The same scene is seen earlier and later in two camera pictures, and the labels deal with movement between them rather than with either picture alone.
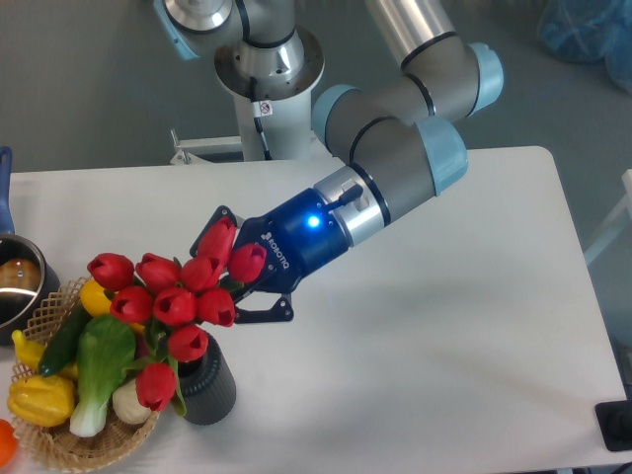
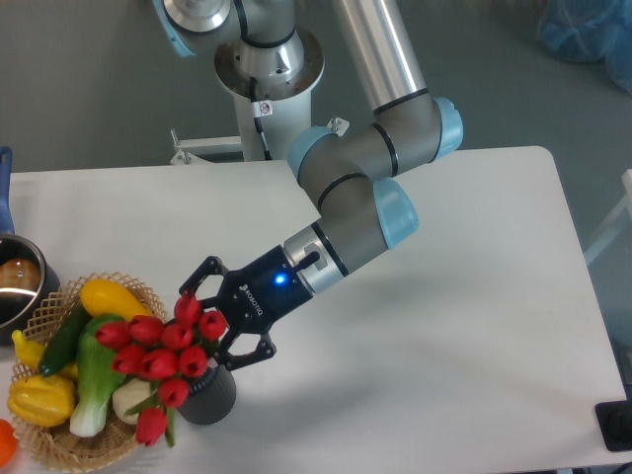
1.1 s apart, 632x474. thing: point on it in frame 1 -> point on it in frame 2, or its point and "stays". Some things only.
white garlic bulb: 126,406 stays
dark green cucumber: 63,347 stays
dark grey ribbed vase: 207,386 stays
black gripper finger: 223,211 -> 211,266
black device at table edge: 615,423 stays
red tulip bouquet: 174,301 -> 166,354
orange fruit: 8,443 stays
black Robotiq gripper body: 299,234 -> 254,298
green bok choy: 106,353 stays
